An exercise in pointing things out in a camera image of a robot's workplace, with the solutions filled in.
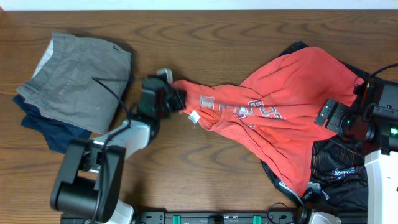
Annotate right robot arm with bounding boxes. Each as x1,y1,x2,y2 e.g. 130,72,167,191
315,78,397,223

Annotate black patterned garment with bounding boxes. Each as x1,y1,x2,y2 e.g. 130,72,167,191
260,41,371,212

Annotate red printed t-shirt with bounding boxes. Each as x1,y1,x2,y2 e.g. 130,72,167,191
173,47,363,196

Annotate black mounting rail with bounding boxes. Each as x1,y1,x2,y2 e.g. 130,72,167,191
60,210,371,224

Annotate folded grey shorts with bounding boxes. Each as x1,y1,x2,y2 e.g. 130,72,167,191
17,33,132,134

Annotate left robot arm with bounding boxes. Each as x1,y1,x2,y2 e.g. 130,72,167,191
50,69,186,224

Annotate folded navy blue garment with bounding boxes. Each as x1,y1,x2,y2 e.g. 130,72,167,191
12,73,134,154

